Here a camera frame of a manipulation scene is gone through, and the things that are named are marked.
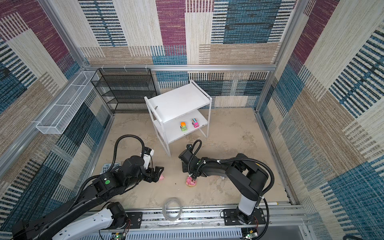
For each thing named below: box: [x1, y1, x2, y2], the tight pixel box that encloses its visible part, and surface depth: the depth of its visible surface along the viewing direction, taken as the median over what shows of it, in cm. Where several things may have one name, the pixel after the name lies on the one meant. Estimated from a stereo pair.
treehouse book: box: [102, 162, 121, 174], surface depth 91 cm
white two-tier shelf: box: [144, 79, 213, 158], surface depth 83 cm
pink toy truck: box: [191, 118, 200, 128], surface depth 91 cm
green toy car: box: [180, 121, 188, 132], surface depth 89 cm
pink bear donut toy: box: [185, 176, 197, 187], surface depth 85 cm
